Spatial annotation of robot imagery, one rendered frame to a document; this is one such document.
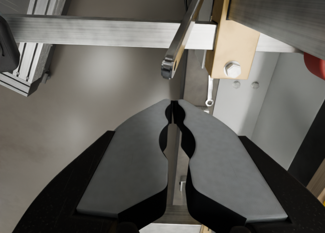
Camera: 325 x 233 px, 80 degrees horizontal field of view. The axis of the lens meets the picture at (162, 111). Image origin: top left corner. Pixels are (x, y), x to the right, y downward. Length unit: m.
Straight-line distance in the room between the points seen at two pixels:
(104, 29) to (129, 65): 0.93
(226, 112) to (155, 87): 0.70
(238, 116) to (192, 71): 0.25
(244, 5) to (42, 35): 0.23
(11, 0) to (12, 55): 0.89
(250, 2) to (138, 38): 0.13
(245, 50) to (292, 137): 0.29
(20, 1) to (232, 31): 0.95
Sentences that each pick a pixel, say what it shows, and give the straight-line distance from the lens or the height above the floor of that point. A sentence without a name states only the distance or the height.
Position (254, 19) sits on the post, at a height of 0.95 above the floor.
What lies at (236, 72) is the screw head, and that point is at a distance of 0.26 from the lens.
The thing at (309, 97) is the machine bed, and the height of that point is 0.77.
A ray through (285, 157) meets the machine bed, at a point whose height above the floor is 0.78.
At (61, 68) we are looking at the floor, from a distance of 1.33.
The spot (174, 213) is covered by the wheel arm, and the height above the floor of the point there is 0.94.
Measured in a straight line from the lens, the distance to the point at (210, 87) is 0.46.
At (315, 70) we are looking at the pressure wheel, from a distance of 0.29.
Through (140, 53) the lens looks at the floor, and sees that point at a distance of 1.16.
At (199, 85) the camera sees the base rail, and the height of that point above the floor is 0.70.
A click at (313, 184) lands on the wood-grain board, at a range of 0.45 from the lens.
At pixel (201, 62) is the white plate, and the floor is 0.79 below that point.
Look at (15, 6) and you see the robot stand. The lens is 1.10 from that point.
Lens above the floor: 1.11
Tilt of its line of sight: 59 degrees down
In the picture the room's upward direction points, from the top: 178 degrees counter-clockwise
